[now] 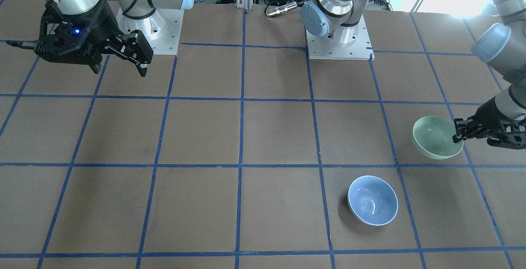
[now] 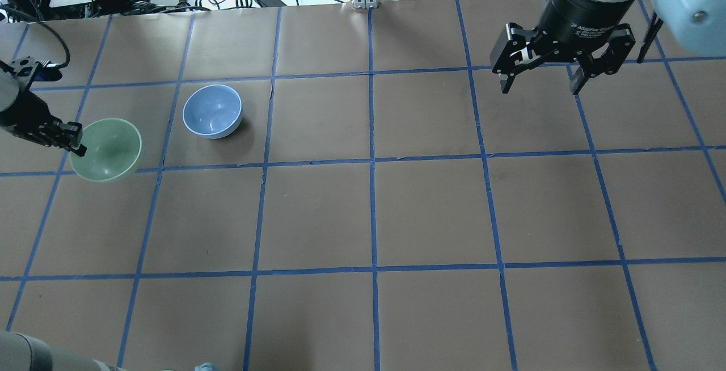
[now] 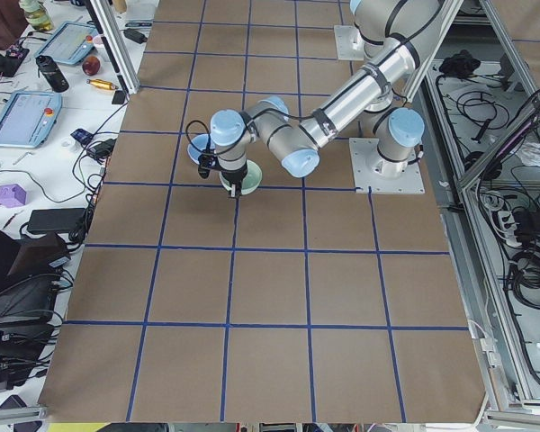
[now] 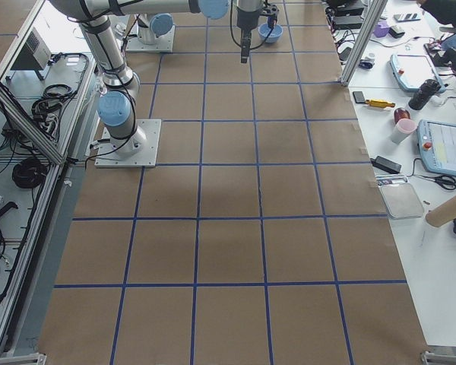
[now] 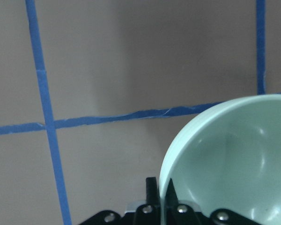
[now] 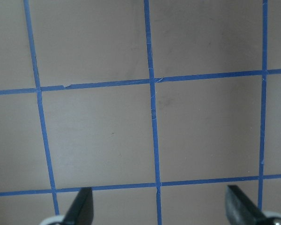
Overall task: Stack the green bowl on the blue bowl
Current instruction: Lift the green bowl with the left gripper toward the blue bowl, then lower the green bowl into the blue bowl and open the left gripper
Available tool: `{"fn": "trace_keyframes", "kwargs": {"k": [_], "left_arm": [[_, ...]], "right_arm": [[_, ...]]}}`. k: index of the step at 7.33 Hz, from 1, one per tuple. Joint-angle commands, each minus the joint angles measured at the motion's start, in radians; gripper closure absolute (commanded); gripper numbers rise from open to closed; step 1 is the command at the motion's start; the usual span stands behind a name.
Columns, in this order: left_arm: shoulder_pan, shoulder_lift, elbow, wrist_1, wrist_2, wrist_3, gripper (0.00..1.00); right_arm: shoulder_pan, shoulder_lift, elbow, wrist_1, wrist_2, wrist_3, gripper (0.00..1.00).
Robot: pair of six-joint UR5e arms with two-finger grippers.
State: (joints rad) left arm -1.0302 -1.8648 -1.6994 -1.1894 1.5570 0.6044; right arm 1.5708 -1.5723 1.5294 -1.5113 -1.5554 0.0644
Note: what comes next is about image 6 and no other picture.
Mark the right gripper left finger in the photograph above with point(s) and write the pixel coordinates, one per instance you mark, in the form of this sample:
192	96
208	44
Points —
81	211

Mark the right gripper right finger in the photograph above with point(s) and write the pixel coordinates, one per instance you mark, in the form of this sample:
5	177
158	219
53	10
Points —
240	210

